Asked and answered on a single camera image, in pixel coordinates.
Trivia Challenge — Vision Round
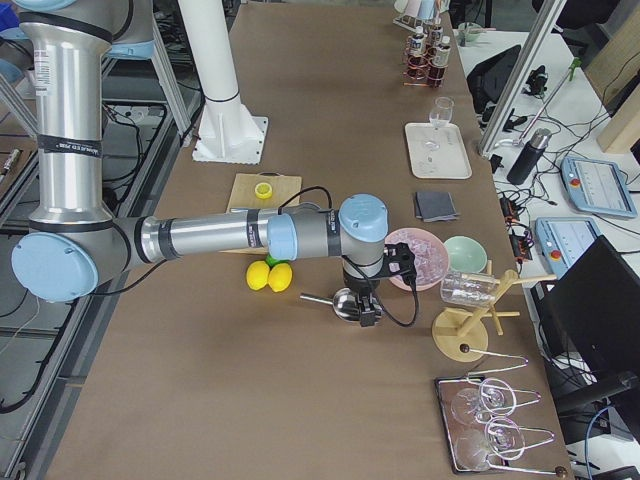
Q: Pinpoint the green lime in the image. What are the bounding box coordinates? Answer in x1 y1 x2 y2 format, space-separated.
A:
265 255 278 267

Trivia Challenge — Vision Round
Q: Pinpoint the tea bottle back left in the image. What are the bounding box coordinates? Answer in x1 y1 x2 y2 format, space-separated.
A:
406 26 427 80

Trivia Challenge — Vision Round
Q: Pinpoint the wooden cup stand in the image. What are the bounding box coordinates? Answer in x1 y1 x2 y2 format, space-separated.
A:
431 262 557 362

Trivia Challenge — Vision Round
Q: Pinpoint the metal ice scoop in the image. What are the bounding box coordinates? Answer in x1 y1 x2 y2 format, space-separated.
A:
299 288 361 323

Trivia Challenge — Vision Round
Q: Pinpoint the tea bottle white cap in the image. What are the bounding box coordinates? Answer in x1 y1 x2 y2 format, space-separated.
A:
430 35 451 87

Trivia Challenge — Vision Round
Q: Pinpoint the hanging wine glass near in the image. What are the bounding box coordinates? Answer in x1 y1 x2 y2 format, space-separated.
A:
484 417 525 461

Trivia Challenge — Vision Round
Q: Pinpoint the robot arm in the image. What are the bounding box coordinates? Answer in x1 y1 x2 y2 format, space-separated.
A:
11 1 390 326

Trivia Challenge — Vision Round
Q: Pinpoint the hanging wine glass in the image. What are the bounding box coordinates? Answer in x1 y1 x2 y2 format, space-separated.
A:
484 417 525 461
478 378 516 416

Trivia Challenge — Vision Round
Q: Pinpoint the clear wine glass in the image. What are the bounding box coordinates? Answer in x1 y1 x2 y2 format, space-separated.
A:
429 97 454 129

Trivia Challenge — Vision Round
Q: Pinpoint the black monitor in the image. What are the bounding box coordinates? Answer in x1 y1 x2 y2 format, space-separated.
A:
546 236 639 380

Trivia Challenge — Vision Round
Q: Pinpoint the bamboo cutting board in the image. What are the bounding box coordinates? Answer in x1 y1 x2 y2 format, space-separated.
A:
226 173 302 253

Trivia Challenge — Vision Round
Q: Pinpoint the black thermos bottle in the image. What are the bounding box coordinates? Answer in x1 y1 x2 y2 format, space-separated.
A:
506 128 552 185

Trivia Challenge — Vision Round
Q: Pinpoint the cream rabbit tray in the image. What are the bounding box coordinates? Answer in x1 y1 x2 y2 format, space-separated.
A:
404 122 472 180

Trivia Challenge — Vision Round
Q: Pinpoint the copper wire bottle basket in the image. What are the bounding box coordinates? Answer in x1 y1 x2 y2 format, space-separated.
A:
403 18 451 88

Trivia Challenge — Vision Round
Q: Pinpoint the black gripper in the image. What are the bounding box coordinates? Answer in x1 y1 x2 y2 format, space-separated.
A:
342 263 384 327

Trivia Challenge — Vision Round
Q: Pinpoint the green bowl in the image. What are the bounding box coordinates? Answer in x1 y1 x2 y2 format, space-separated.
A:
444 236 488 273

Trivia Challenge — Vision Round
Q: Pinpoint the wine glass rack tray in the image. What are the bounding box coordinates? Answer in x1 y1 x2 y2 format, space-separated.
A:
435 354 568 479

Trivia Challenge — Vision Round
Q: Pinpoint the yellow lemon upper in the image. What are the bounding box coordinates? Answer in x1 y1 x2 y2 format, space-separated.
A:
245 260 271 291

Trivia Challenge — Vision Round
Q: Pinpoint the yellow lemon lower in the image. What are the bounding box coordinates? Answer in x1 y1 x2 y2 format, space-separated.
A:
268 263 293 293

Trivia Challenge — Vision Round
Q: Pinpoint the tea bottle back right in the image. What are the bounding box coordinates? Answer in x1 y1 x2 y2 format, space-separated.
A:
429 18 443 47

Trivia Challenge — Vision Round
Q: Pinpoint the folded grey cloth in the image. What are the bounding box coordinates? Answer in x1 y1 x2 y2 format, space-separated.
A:
414 191 459 222

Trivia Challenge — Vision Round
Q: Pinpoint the pink bowl of ice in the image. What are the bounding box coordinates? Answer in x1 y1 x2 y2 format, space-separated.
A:
385 227 450 292

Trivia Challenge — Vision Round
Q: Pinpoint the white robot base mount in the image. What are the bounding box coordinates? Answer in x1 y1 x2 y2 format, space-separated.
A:
179 0 268 165

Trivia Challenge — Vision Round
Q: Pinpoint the yellow lemon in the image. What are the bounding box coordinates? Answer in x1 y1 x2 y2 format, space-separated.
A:
245 260 271 291
268 263 293 293

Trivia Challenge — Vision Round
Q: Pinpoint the aluminium frame post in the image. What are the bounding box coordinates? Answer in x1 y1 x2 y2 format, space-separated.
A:
477 0 566 159

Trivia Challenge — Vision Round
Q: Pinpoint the glass jar on stand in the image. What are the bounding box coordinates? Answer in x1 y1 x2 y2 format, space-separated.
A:
440 271 499 307

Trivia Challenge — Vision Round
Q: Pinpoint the teach pendant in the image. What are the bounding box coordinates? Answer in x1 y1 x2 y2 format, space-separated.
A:
561 156 638 219
535 216 601 278

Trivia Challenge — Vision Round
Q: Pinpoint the teach pendant far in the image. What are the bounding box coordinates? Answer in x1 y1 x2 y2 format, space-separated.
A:
561 156 638 219

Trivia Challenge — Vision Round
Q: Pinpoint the hanging wine glass far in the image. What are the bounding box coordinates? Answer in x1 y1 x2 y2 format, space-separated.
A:
478 378 516 416

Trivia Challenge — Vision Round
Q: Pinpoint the half lemon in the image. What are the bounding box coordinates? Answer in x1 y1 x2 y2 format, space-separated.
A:
254 182 273 200

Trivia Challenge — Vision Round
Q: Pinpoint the teach pendant near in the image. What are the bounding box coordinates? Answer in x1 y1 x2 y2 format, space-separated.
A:
535 216 601 278

